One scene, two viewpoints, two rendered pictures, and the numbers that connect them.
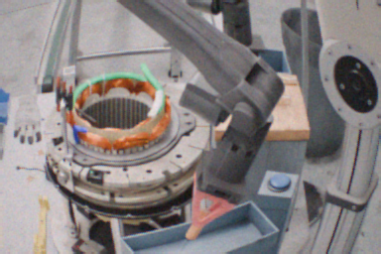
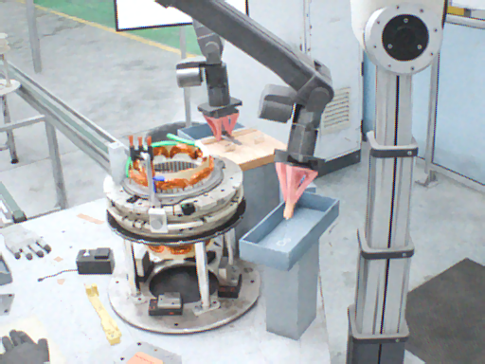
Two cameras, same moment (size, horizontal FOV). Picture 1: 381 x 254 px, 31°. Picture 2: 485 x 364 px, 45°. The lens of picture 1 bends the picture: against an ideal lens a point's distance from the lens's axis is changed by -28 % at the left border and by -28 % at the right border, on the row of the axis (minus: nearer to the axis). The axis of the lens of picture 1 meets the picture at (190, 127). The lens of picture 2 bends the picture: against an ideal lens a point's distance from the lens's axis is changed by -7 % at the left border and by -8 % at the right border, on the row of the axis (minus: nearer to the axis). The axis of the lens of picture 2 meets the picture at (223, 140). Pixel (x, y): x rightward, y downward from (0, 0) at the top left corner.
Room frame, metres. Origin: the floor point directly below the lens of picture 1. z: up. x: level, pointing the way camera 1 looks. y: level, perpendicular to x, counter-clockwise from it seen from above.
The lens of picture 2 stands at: (0.05, 0.59, 1.70)
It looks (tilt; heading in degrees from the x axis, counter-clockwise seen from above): 22 degrees down; 334
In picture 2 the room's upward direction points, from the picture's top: 3 degrees counter-clockwise
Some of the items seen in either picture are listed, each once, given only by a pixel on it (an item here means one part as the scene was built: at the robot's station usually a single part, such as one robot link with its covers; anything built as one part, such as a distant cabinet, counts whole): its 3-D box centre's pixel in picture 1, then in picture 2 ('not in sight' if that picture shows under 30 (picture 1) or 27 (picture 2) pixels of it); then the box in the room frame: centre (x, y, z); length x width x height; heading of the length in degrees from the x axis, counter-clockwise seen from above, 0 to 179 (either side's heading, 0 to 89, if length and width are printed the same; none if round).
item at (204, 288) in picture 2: (119, 242); (202, 272); (1.13, 0.13, 0.91); 0.02 x 0.02 x 0.21
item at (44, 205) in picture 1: (40, 226); (102, 312); (1.25, 0.35, 0.80); 0.22 x 0.04 x 0.03; 179
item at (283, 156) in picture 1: (255, 165); (243, 196); (1.41, -0.13, 0.91); 0.19 x 0.19 x 0.26; 3
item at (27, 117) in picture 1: (28, 116); (24, 239); (1.72, 0.46, 0.79); 0.24 x 0.12 x 0.02; 5
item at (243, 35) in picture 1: (237, 33); (219, 96); (1.42, -0.08, 1.20); 0.10 x 0.07 x 0.07; 94
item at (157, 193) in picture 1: (139, 194); (220, 211); (1.12, 0.08, 1.05); 0.09 x 0.04 x 0.01; 98
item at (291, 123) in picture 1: (261, 104); (242, 149); (1.41, -0.13, 1.05); 0.20 x 0.19 x 0.02; 3
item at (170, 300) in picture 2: (92, 248); (170, 300); (1.18, 0.20, 0.83); 0.05 x 0.04 x 0.02; 62
